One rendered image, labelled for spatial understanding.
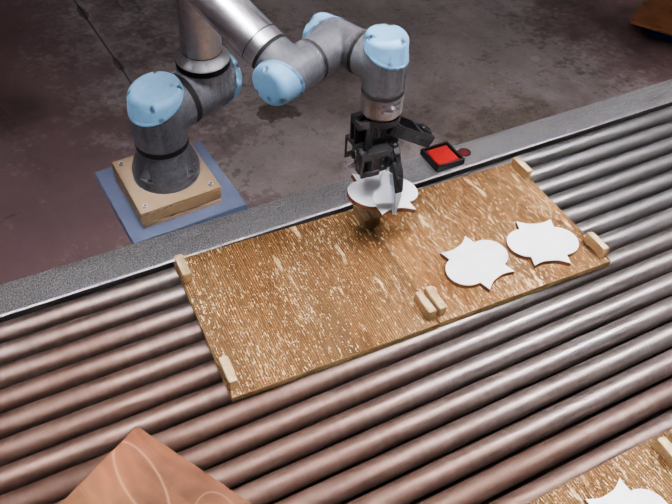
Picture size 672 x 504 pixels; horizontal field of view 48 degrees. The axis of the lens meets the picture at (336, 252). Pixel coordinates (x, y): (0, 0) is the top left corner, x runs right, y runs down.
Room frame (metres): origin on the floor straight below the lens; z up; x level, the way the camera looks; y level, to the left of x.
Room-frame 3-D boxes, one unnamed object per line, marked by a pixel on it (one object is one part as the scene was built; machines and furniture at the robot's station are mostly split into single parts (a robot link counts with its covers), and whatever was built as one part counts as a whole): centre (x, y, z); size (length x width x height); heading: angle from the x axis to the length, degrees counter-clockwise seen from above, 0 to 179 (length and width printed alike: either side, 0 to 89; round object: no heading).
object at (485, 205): (1.15, -0.30, 0.93); 0.41 x 0.35 x 0.02; 118
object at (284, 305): (0.96, 0.06, 0.93); 0.41 x 0.35 x 0.02; 117
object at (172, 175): (1.31, 0.39, 0.97); 0.15 x 0.15 x 0.10
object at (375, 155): (1.11, -0.06, 1.19); 0.09 x 0.08 x 0.12; 118
